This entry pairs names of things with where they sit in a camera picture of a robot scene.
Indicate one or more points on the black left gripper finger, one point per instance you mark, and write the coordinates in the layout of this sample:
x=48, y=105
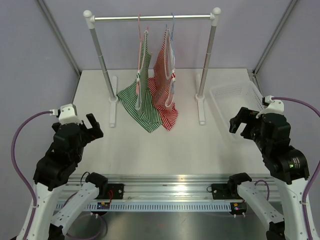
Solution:
x=95, y=130
x=55, y=126

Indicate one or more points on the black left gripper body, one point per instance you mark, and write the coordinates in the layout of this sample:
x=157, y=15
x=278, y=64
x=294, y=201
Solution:
x=86, y=137

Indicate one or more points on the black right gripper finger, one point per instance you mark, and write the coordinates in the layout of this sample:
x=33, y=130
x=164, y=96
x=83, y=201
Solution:
x=248, y=132
x=244, y=116

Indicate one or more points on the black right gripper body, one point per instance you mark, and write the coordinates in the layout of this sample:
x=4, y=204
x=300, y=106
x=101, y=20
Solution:
x=259, y=139

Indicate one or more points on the green striped tank top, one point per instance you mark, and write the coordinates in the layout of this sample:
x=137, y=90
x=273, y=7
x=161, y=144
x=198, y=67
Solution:
x=137, y=98

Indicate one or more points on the red striped tank top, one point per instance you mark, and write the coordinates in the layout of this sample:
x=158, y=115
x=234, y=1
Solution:
x=162, y=84

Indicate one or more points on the pink wire hanger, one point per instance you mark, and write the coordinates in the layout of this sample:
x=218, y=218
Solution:
x=139, y=30

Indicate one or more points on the blue wire hanger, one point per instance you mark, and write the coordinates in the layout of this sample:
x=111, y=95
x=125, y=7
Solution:
x=173, y=27

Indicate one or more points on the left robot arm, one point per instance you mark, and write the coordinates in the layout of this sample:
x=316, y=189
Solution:
x=52, y=174

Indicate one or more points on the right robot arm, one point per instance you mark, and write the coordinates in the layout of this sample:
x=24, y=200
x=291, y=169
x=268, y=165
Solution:
x=289, y=168

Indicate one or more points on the white plastic basket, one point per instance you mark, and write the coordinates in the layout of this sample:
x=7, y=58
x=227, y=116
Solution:
x=228, y=99

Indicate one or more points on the white and silver clothes rack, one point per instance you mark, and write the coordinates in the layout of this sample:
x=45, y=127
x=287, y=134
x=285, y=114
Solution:
x=112, y=83

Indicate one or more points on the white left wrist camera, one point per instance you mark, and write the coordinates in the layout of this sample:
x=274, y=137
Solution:
x=66, y=114

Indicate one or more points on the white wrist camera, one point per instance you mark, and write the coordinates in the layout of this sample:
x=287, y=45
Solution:
x=271, y=105
x=66, y=114

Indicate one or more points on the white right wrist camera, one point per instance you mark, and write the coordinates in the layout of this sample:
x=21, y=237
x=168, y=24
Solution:
x=271, y=105

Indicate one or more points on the aluminium mounting rail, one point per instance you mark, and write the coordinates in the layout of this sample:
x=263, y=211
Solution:
x=167, y=187

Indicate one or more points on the white slotted cable duct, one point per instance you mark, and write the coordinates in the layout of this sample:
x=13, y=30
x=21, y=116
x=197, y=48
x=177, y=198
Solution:
x=144, y=206

